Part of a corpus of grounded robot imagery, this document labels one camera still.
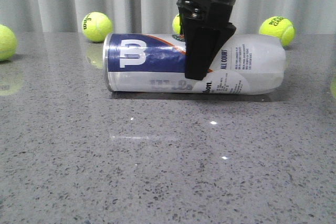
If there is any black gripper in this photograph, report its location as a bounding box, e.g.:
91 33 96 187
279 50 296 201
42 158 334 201
177 0 236 80

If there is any white blue tennis ball can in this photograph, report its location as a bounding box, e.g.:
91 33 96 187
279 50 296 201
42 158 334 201
102 34 286 95

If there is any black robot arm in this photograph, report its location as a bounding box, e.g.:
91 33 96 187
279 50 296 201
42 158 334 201
177 0 236 80

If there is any centre tennis ball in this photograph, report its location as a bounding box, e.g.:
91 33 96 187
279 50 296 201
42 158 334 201
172 14 183 35

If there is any Roland Garros tennis ball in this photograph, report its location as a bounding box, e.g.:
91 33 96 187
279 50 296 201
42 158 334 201
259 16 296 47

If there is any tennis ball with Wilson logo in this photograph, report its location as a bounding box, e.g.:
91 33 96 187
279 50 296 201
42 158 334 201
81 12 112 42

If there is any far left tennis ball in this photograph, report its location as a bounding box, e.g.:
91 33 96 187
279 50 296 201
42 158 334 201
0 25 17 61

